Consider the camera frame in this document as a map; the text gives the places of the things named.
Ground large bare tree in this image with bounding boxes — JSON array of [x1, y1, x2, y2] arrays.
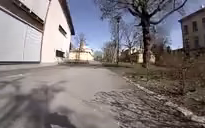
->
[[94, 0, 191, 69]]

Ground dry grass patch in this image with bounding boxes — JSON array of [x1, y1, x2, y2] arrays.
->
[[103, 49, 205, 124]]

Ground beige multi-storey building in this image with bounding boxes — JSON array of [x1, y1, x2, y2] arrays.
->
[[178, 3, 205, 52]]

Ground white building with canopy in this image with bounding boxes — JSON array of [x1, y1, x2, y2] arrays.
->
[[0, 0, 76, 65]]

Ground lamp pole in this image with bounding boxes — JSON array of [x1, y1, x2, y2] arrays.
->
[[115, 15, 122, 66]]

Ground small yellow building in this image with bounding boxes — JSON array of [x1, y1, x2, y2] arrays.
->
[[68, 41, 95, 62]]

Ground grey asphalt road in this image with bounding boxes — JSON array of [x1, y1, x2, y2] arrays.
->
[[0, 61, 205, 128]]

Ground pale stone kerb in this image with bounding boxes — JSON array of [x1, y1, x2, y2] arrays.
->
[[123, 76, 205, 128]]

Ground pale low building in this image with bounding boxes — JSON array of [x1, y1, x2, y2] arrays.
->
[[121, 48, 157, 65]]

